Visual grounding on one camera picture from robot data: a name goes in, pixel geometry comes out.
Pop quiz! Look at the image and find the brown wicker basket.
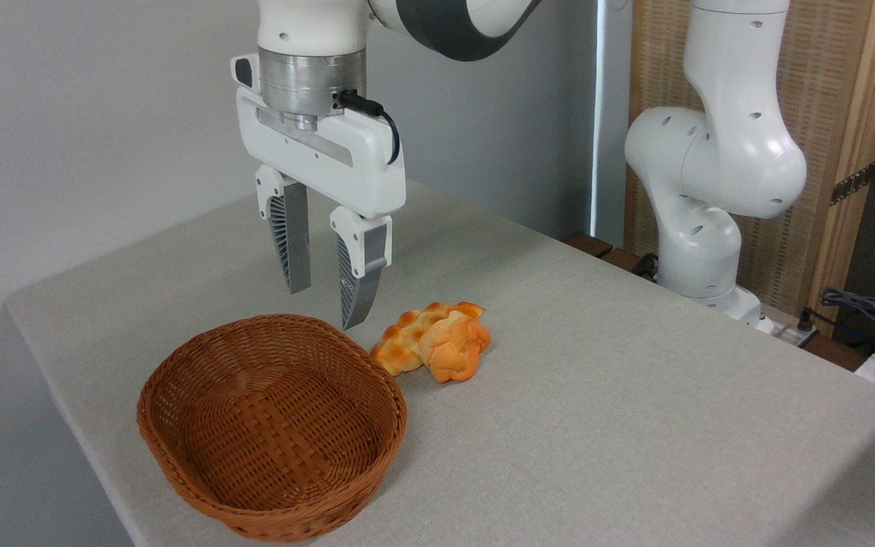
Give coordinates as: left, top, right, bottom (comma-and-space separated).
137, 314, 409, 543

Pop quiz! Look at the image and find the bundle of dark cables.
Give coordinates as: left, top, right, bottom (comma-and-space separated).
820, 286, 875, 352

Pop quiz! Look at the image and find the rattan wooden folding screen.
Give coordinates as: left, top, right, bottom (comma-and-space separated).
624, 0, 875, 324

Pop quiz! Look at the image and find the flat golden lattice bread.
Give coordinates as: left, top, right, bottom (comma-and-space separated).
371, 301, 486, 377

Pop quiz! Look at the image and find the metal screen hinge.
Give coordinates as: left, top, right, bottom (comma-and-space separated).
829, 161, 875, 207

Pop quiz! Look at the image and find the round orange bread bun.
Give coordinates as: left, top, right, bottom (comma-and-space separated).
418, 310, 492, 384

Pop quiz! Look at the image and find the grey tablecloth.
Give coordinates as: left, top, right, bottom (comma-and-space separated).
5, 179, 875, 547

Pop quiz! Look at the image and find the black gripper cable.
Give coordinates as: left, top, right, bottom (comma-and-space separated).
338, 90, 402, 166

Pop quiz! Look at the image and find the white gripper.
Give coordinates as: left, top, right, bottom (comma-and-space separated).
230, 52, 407, 331

